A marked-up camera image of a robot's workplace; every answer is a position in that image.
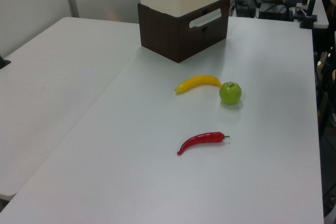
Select red chili pepper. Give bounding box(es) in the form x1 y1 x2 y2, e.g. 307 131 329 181
176 131 231 156

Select yellow banana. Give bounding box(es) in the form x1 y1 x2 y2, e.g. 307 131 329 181
175 74 224 94

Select black table clamp mount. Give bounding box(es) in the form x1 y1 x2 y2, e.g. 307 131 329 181
0 54 12 70

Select green apple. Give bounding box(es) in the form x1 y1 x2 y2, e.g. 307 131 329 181
219 81 243 105

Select dark brown wooden box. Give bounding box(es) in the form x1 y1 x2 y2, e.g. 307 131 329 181
137 0 232 64

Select black electronic box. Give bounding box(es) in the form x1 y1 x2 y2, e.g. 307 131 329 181
234 0 258 18

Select black monitor device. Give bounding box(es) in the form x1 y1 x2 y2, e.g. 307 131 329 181
258 0 302 22

